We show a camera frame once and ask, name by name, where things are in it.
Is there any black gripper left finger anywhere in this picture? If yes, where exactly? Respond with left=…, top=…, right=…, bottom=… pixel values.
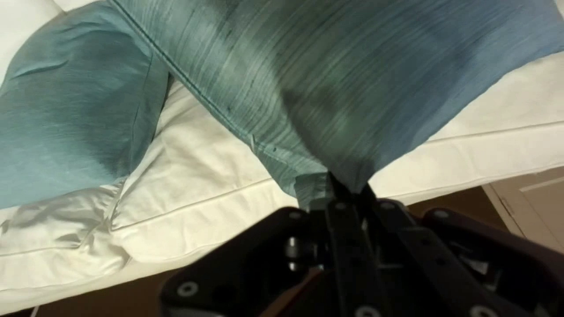
left=161, top=172, right=382, bottom=317

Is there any white sofa back cushion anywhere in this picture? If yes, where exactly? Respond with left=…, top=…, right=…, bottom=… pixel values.
left=0, top=50, right=564, bottom=313

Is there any small teal silk pillow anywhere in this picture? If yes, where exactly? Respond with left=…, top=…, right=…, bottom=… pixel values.
left=0, top=1, right=175, bottom=209

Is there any large teal silk pillow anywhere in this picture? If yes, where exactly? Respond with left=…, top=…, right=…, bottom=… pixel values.
left=114, top=0, right=564, bottom=198

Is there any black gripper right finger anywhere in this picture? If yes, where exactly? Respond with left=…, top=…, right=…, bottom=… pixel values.
left=359, top=183, right=564, bottom=317

